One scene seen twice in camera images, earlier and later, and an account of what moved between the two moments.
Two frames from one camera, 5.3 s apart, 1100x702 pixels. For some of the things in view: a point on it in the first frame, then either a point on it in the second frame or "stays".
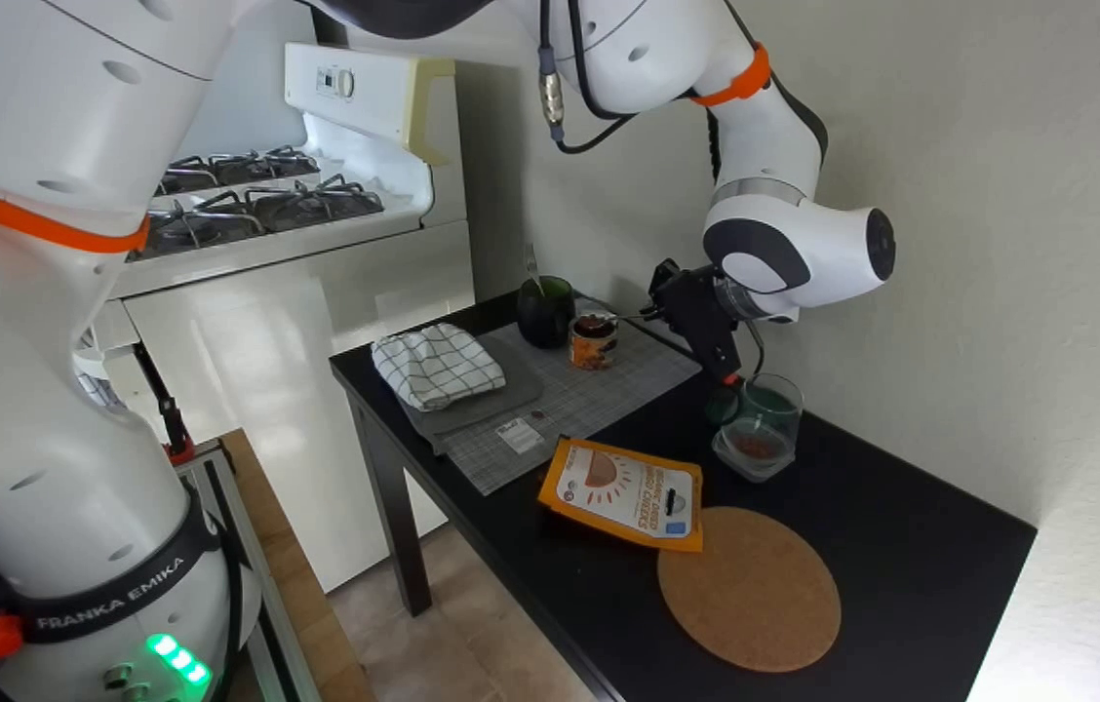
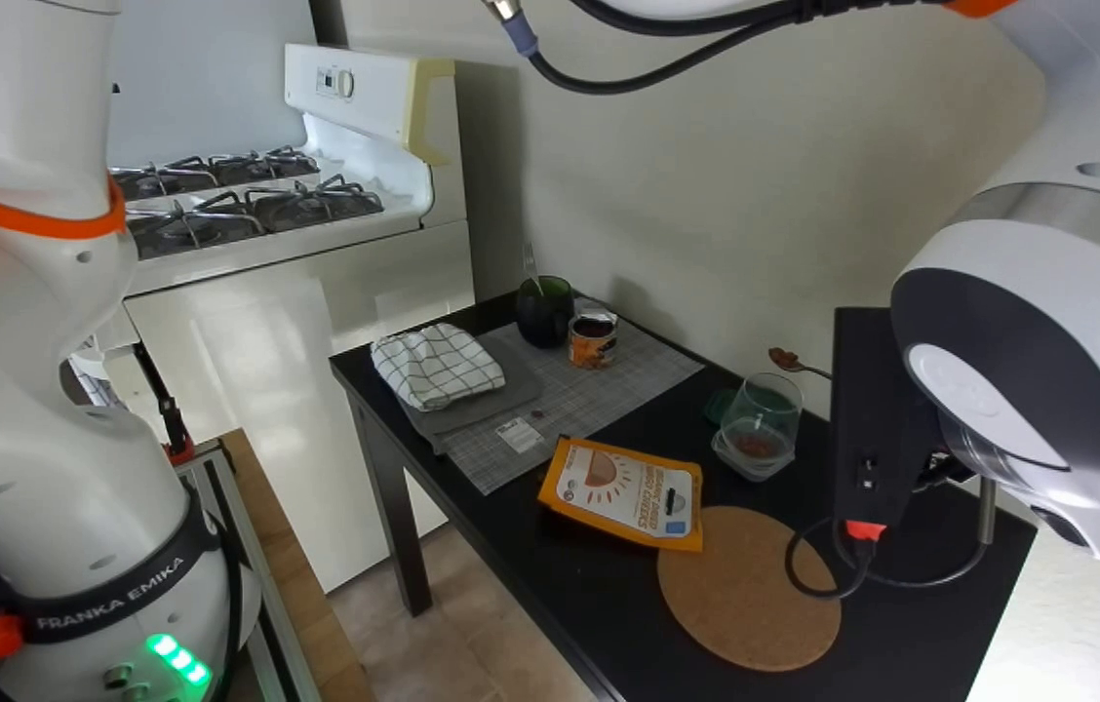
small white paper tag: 520,440 stays
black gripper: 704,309 -> 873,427
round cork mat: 755,593 stays
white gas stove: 262,264 stays
